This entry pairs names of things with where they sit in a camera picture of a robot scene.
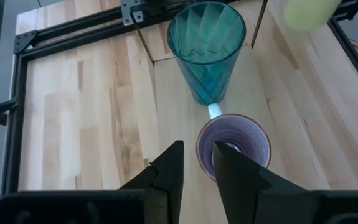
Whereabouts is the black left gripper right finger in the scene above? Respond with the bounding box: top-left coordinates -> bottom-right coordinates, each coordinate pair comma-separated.
212,141 -> 310,224

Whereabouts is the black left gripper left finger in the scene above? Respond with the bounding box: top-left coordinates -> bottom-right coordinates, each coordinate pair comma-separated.
119,140 -> 185,224

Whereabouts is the ribbed purple mug white handle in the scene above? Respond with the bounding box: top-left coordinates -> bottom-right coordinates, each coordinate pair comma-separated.
195,103 -> 272,183

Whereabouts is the teal faceted plastic tumbler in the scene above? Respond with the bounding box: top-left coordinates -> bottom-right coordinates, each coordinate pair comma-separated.
166,1 -> 247,106

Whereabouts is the light wooden shelf board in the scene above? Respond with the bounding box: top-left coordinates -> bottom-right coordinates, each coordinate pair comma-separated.
153,45 -> 332,224

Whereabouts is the yellow-green cup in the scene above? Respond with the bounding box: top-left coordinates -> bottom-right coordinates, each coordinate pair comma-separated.
283,0 -> 343,32

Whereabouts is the black metal shelf frame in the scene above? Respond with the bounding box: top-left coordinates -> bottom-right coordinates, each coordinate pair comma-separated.
130,0 -> 268,63

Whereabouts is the black table edge frame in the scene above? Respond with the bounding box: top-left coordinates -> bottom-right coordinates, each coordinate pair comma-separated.
1,0 -> 358,195

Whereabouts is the grey metal corner bracket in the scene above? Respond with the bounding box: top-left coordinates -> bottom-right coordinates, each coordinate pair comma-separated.
121,0 -> 145,26

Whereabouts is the black corner bracket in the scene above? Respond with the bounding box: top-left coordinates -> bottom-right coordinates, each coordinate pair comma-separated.
13,29 -> 38,54

